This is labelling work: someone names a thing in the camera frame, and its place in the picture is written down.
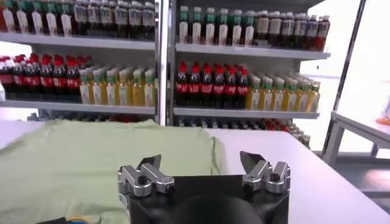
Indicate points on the red cap cola bottle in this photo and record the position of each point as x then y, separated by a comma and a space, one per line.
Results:
194, 88
230, 89
30, 81
73, 82
18, 80
218, 89
59, 82
46, 82
207, 89
242, 90
182, 88
5, 80

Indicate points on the green cap dark tea bottle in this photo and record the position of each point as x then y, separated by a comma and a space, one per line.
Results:
223, 33
210, 32
37, 22
51, 24
236, 33
197, 32
22, 21
8, 21
249, 34
66, 24
183, 30

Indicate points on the black slanted frame pole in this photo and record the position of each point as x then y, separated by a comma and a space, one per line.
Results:
349, 61

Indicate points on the dark bottle beige label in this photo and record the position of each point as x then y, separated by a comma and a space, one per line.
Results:
274, 27
262, 27

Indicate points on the small orange object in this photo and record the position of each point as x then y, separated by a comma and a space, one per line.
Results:
384, 121

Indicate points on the reddish tea bottle white label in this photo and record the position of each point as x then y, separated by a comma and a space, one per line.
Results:
323, 30

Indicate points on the white side table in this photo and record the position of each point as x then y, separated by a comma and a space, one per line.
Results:
359, 128

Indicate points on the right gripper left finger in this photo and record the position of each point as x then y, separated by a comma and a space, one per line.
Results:
143, 179

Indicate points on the light green printed t-shirt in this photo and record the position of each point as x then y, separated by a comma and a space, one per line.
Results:
76, 158

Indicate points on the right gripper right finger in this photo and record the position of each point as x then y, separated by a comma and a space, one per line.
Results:
265, 176

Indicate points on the metal bottle shelf unit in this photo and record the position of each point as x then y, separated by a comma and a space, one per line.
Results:
243, 51
76, 42

